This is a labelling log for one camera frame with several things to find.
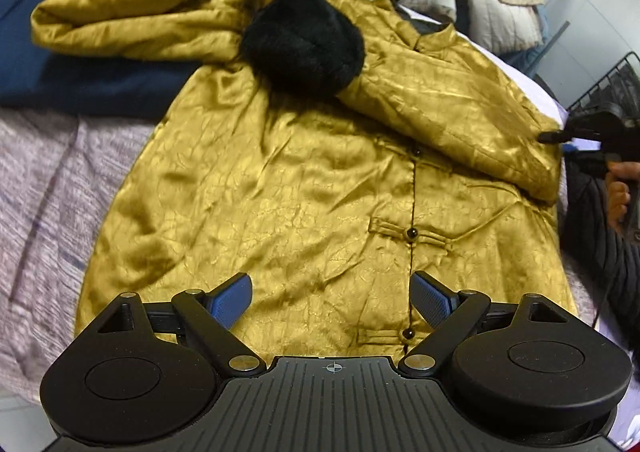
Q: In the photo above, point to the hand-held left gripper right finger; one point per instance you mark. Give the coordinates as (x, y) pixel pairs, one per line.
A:
(430, 299)

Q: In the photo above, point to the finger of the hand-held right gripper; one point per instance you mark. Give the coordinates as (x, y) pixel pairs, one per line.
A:
(565, 136)

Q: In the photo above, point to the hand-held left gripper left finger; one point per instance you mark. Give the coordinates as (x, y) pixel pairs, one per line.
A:
(232, 299)

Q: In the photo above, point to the gold satin jacket black fur cuffs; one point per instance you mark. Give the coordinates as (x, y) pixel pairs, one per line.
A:
(300, 182)

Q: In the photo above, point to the person's right hand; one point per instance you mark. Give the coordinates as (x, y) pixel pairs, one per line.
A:
(617, 197)

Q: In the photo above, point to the black sleeve of person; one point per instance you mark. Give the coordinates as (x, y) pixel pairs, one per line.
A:
(590, 237)

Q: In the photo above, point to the blue hanging cloth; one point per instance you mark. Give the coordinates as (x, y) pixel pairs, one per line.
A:
(542, 24)

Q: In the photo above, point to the navy blue garment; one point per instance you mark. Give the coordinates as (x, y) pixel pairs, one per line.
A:
(75, 82)

